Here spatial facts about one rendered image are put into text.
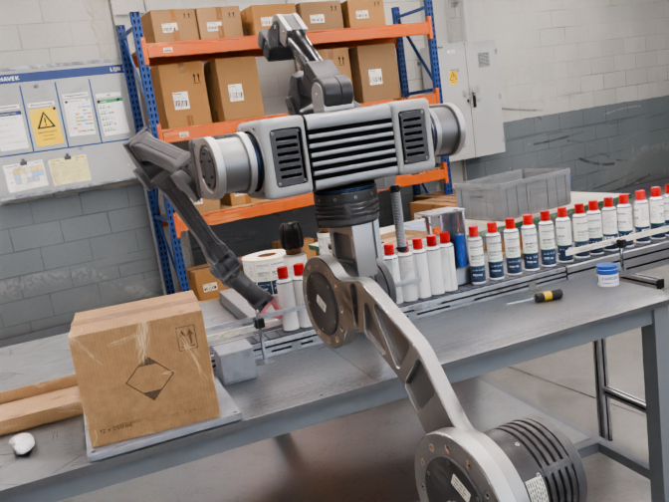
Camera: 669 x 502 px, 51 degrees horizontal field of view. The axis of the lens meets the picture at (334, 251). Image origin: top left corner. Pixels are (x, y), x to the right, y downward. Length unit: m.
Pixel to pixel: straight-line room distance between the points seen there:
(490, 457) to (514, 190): 3.14
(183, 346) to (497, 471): 0.85
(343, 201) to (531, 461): 0.61
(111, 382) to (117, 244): 4.79
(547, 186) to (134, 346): 3.13
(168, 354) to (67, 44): 4.97
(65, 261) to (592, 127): 6.39
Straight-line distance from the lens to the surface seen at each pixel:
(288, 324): 2.19
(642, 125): 10.09
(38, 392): 2.28
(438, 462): 1.19
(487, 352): 1.98
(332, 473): 2.73
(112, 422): 1.73
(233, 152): 1.33
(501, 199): 4.09
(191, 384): 1.70
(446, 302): 2.37
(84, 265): 6.41
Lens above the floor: 1.51
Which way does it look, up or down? 11 degrees down
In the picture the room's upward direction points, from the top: 8 degrees counter-clockwise
